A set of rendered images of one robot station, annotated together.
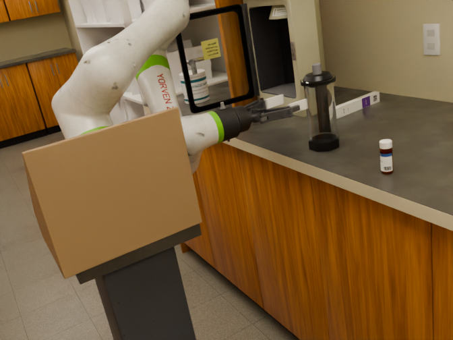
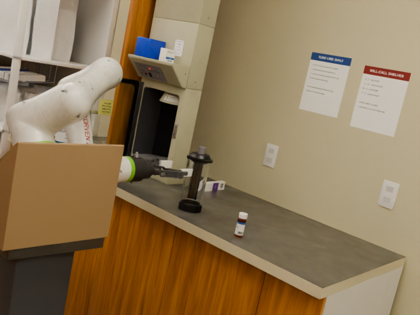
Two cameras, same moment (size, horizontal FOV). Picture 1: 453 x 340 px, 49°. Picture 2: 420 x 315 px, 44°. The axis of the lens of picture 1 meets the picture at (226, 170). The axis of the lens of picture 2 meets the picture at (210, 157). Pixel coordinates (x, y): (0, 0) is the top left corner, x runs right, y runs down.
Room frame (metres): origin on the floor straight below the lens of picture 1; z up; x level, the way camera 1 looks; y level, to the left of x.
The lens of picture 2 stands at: (-0.45, 0.47, 1.54)
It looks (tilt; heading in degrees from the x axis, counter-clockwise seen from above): 10 degrees down; 337
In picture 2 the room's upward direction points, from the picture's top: 12 degrees clockwise
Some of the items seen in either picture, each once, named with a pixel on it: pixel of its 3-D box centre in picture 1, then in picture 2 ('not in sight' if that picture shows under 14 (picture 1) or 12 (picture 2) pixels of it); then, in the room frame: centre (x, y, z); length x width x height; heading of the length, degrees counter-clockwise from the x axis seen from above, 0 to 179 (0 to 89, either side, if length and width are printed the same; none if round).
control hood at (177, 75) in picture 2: not in sight; (156, 70); (1.99, -0.21, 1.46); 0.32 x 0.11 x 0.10; 27
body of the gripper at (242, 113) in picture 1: (246, 117); (148, 169); (1.38, -0.08, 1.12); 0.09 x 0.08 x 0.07; 116
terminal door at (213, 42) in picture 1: (216, 59); (106, 116); (2.09, -0.04, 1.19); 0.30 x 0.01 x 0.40; 110
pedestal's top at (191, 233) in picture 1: (123, 229); (34, 228); (1.21, 0.30, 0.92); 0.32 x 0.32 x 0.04; 25
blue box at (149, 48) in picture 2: not in sight; (150, 48); (2.05, -0.18, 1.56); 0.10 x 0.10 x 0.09; 27
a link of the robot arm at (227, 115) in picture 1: (224, 122); (133, 167); (1.35, -0.02, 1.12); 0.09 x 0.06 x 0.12; 26
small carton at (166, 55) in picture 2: not in sight; (167, 55); (1.94, -0.24, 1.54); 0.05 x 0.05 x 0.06; 21
